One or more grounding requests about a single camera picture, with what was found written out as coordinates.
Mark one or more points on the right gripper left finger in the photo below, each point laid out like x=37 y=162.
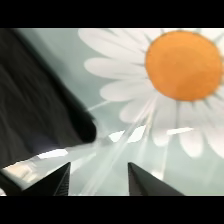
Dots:
x=58 y=183

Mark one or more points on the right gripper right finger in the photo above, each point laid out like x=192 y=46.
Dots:
x=143 y=183

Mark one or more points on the black garment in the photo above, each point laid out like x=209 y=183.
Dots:
x=36 y=100

